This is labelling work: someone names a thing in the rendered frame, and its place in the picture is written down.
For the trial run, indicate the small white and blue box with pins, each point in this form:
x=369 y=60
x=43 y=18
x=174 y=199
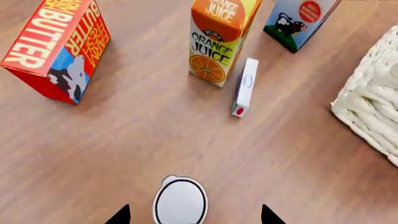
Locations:
x=246 y=86

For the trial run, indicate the white woven basket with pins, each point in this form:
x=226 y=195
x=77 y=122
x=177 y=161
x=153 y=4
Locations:
x=371 y=98

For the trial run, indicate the red butter box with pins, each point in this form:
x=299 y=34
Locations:
x=54 y=50

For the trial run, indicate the orange juice carton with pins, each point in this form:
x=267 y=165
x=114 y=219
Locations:
x=217 y=42

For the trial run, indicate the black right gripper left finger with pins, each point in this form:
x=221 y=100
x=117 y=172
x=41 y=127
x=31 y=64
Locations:
x=122 y=217

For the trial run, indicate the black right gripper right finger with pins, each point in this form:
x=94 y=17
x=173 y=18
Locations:
x=271 y=216

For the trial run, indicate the blue milk carton with cow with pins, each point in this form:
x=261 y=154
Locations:
x=297 y=25

